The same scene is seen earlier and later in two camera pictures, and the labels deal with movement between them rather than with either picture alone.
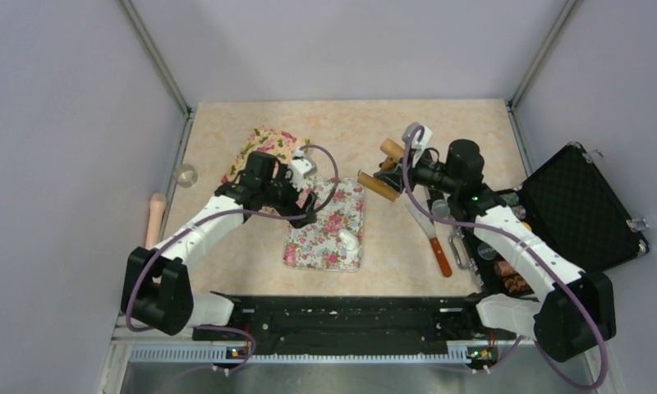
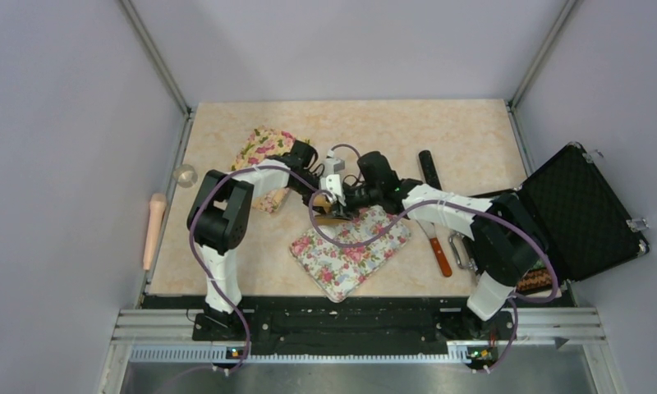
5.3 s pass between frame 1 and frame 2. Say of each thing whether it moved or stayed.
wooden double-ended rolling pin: moved
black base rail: stayed
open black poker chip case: stayed
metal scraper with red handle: stayed
